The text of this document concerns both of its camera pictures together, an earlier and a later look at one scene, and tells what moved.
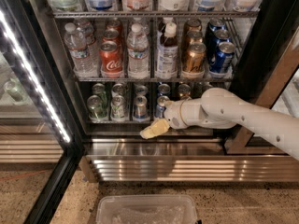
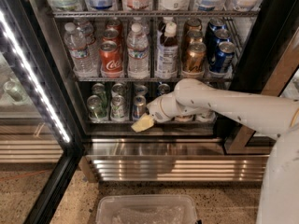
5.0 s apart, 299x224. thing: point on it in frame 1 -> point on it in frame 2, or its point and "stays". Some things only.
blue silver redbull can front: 140,109 stays
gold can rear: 192,24 stays
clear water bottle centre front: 137,46 stays
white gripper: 173,114 -> 155,110
